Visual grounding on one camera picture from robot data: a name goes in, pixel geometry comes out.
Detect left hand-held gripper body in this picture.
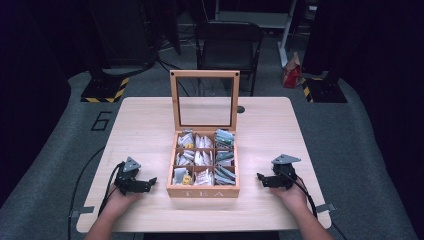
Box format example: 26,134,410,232
114,156,150,197

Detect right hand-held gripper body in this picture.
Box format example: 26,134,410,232
263,153,302,191

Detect person's left hand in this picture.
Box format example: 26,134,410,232
102,189,144,219

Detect person's right hand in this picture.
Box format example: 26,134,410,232
269,181,309,213

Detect grey tape strip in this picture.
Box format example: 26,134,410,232
70,205,96,219
315,203,337,214

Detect assorted tea bag packets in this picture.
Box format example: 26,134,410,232
172,128,237,187

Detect wooden tea box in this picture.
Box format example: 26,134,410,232
166,69,241,199

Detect striped black stand base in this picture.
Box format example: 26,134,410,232
300,77,348,104
80,75,130,104

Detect red paper bag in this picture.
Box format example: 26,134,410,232
281,51,303,89

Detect black folding chair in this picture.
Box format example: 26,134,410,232
194,20,266,98

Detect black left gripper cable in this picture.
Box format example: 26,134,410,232
67,146,126,240

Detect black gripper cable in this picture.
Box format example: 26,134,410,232
279,168,348,240
67,146,126,240

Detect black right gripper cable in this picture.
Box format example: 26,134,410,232
279,168,348,240

